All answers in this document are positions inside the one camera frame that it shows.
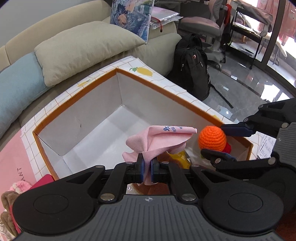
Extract orange crochet ball toy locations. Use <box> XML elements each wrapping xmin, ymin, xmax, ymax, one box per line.
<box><xmin>198</xmin><ymin>126</ymin><xmax>231</xmax><ymax>154</ymax></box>

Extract pink cloth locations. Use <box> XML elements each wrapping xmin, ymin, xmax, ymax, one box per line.
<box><xmin>122</xmin><ymin>126</ymin><xmax>197</xmax><ymax>186</ymax></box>

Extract pink white crochet hat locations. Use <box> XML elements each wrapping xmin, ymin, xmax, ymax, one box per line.
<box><xmin>9</xmin><ymin>181</ymin><xmax>32</xmax><ymax>194</ymax></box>

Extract brown plush toy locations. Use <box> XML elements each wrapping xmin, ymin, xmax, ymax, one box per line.
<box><xmin>1</xmin><ymin>191</ymin><xmax>19</xmax><ymax>237</ymax></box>

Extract yellow plastic item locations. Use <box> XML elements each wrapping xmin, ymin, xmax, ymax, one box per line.
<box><xmin>166</xmin><ymin>150</ymin><xmax>191</xmax><ymax>169</ymax></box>

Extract orange rimmed white box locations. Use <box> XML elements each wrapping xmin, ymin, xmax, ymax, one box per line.
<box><xmin>32</xmin><ymin>68</ymin><xmax>254</xmax><ymax>186</ymax></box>

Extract red box lid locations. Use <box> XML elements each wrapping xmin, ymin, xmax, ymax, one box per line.
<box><xmin>9</xmin><ymin>174</ymin><xmax>55</xmax><ymax>235</ymax></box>

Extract black backpack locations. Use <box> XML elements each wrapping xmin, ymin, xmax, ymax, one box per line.
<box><xmin>166</xmin><ymin>34</ymin><xmax>235</xmax><ymax>109</ymax></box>

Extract metal rack with clothes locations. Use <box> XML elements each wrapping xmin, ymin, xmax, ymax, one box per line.
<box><xmin>226</xmin><ymin>0</ymin><xmax>296</xmax><ymax>70</ymax></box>

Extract pink desk chair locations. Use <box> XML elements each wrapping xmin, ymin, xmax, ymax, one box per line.
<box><xmin>179</xmin><ymin>0</ymin><xmax>229</xmax><ymax>69</ymax></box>

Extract pink checkered tablecloth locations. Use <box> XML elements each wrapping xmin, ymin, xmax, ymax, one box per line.
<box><xmin>0</xmin><ymin>55</ymin><xmax>278</xmax><ymax>218</ymax></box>

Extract beige sofa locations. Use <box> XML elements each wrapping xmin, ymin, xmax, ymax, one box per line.
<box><xmin>1</xmin><ymin>1</ymin><xmax>181</xmax><ymax>147</ymax></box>

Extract beige cushion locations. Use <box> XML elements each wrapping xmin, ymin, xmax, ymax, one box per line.
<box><xmin>35</xmin><ymin>21</ymin><xmax>145</xmax><ymax>87</ymax></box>

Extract light blue cushion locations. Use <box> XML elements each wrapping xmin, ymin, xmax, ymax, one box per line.
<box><xmin>1</xmin><ymin>52</ymin><xmax>50</xmax><ymax>136</ymax></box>

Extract plastic document folders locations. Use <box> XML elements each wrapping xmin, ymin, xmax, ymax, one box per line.
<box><xmin>150</xmin><ymin>6</ymin><xmax>183</xmax><ymax>32</ymax></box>

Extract anime print cushion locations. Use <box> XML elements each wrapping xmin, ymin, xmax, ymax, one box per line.
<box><xmin>110</xmin><ymin>0</ymin><xmax>154</xmax><ymax>43</ymax></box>

